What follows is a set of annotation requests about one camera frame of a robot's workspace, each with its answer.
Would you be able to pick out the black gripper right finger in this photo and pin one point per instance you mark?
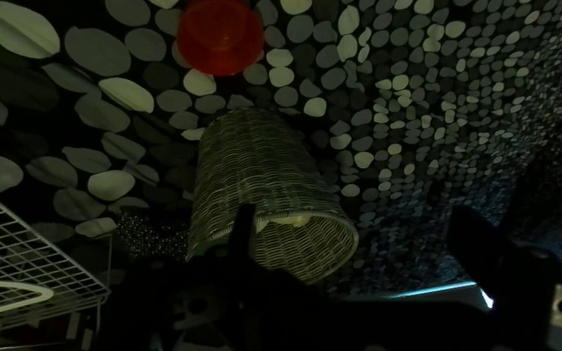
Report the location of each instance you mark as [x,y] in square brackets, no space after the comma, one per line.
[479,253]

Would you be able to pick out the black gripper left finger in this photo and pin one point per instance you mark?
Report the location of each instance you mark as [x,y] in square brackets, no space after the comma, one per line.
[242,230]

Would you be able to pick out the white object inside basket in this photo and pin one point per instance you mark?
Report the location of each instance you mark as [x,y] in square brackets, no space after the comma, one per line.
[282,220]

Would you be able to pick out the woven wicker basket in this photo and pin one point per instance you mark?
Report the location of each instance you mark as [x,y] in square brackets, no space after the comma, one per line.
[262,175]

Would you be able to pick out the red plastic bowl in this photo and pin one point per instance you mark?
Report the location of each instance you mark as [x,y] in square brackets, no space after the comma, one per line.
[221,35]

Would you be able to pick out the black pebble pattern bedspread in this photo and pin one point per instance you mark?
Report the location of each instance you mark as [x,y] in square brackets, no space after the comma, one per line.
[424,97]

